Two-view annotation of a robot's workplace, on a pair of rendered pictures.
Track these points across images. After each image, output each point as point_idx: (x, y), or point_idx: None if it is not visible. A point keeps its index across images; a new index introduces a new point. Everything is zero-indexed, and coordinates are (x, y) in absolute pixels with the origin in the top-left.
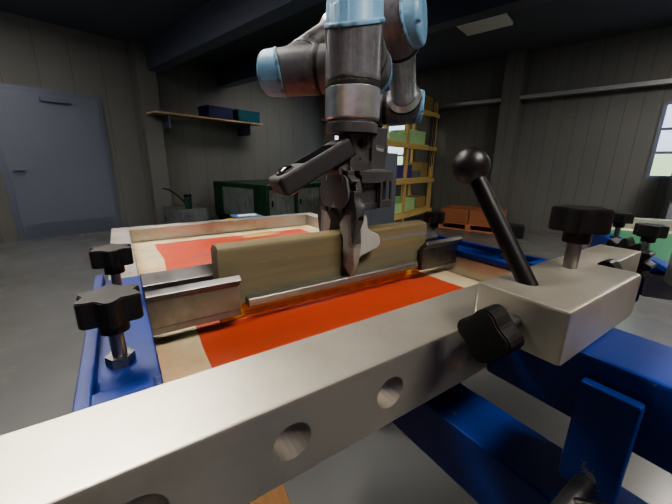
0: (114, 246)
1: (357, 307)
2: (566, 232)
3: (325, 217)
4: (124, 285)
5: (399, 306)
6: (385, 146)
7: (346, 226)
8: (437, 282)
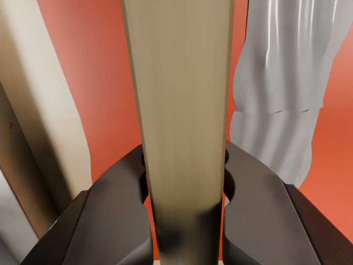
0: None
1: (126, 118)
2: None
3: (271, 242)
4: None
5: (104, 170)
6: None
7: (102, 232)
8: (155, 252)
